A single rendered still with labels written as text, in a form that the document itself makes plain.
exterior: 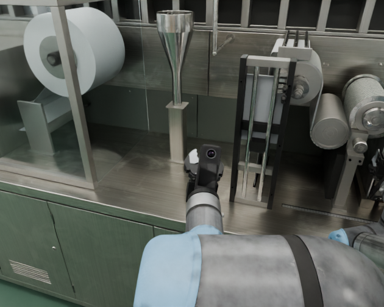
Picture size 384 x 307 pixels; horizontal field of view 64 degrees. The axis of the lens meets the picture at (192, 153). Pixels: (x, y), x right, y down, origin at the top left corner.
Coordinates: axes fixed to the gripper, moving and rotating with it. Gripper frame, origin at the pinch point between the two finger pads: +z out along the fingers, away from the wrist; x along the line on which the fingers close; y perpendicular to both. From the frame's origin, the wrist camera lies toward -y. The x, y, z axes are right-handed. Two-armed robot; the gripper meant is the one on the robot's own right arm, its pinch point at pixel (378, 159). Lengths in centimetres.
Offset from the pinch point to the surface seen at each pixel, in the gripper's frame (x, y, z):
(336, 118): 17.1, 14.4, -2.8
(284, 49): 37, 36, -5
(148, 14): 100, 40, 31
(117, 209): 88, -20, -32
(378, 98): 6.7, 22.7, -2.9
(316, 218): 17.4, -18.9, -15.9
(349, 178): 8.9, -5.4, -7.1
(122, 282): 94, -68, -29
